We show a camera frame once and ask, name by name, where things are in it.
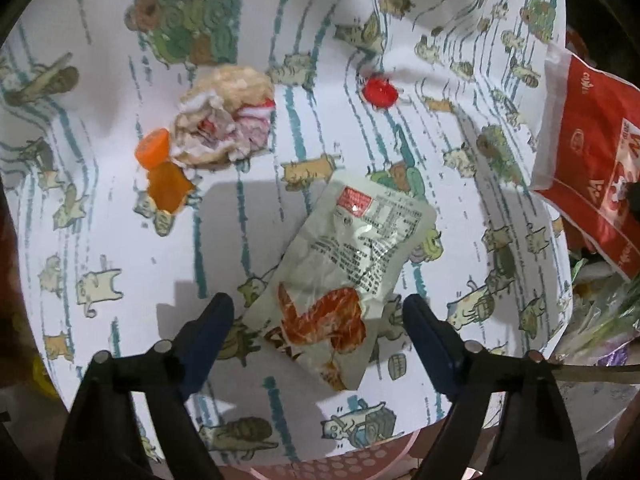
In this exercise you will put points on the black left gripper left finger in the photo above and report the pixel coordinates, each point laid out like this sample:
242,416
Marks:
101,439

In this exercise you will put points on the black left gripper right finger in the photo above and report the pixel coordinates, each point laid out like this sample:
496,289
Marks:
535,439

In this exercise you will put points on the red snack bag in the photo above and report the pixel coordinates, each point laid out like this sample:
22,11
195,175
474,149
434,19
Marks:
587,158

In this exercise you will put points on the orange bottle cap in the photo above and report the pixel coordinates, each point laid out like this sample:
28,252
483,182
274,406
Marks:
153,149

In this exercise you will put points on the beige paper wrapper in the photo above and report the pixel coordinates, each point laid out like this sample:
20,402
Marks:
224,118

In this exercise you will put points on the pink perforated plastic basket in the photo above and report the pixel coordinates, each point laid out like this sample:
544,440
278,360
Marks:
397,459

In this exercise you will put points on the clear plastic bag of greens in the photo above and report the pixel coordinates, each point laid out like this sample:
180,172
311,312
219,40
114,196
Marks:
605,318

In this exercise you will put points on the cat print white tablecloth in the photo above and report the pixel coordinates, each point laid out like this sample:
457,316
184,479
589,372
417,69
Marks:
102,268

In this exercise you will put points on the red bottle cap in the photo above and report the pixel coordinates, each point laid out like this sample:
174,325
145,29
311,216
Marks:
380,93

